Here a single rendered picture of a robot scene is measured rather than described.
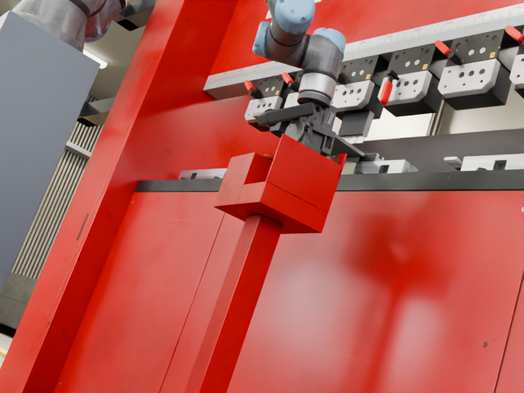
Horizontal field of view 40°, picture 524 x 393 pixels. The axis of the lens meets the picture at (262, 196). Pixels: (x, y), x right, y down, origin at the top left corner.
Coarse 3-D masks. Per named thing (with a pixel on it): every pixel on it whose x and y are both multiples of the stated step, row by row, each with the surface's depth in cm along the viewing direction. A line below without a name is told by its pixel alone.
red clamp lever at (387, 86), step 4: (388, 72) 188; (392, 72) 188; (388, 76) 189; (392, 76) 188; (396, 76) 189; (388, 80) 188; (392, 80) 188; (384, 84) 188; (388, 84) 187; (392, 84) 188; (384, 88) 187; (388, 88) 187; (384, 92) 186; (388, 92) 187; (384, 96) 186; (388, 96) 187; (380, 100) 186; (384, 100) 186; (384, 104) 187
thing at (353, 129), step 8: (360, 112) 202; (368, 112) 199; (344, 120) 206; (352, 120) 203; (360, 120) 200; (368, 120) 199; (344, 128) 204; (352, 128) 201; (360, 128) 199; (368, 128) 199; (344, 136) 203; (352, 136) 201; (360, 136) 199
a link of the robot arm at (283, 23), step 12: (276, 0) 139; (288, 0) 136; (300, 0) 137; (312, 0) 137; (276, 12) 138; (288, 12) 136; (300, 12) 136; (312, 12) 137; (276, 24) 140; (288, 24) 137; (300, 24) 137; (276, 36) 144; (288, 36) 141; (300, 36) 142
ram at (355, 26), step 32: (256, 0) 271; (352, 0) 223; (384, 0) 210; (416, 0) 199; (448, 0) 189; (480, 0) 180; (512, 0) 172; (256, 32) 260; (352, 32) 216; (384, 32) 204; (448, 32) 184; (480, 32) 176; (224, 64) 268; (256, 64) 250; (224, 96) 271
